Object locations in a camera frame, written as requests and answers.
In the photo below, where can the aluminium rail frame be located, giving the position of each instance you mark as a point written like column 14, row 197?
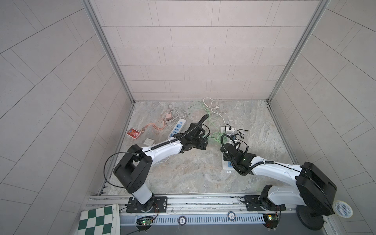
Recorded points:
column 193, row 209

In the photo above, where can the left circuit board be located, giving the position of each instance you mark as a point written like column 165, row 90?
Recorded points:
column 144, row 223

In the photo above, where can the small blue socket power strip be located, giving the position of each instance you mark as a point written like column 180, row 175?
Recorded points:
column 177, row 128

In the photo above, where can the red card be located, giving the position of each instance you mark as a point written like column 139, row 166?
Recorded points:
column 133, row 133

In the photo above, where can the pink charger with cable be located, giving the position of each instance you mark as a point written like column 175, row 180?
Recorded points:
column 162, row 123

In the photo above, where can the white round mesh disc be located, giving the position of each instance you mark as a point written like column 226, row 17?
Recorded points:
column 342, row 209

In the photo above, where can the circuit board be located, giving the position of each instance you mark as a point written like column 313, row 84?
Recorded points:
column 271, row 221
column 144, row 223

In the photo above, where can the long colourful socket power strip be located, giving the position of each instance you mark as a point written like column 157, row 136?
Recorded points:
column 225, row 137

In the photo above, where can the right circuit board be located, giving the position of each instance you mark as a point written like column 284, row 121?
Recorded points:
column 271, row 221

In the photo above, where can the black round stand base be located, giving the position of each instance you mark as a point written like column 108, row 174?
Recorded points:
column 312, row 217

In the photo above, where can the white charger with black cable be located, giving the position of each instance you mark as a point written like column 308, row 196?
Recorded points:
column 235, row 132

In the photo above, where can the white flat charger with cable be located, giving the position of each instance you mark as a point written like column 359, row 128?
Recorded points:
column 149, row 142

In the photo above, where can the green white checkerboard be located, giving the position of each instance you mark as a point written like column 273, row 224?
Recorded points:
column 100, row 221

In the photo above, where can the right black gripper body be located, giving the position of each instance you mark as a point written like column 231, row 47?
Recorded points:
column 225, row 158

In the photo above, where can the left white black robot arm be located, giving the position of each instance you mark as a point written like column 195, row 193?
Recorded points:
column 133, row 169

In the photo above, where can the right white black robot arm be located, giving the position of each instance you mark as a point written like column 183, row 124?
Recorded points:
column 306, row 185

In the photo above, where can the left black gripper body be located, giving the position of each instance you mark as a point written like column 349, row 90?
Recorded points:
column 199, row 143

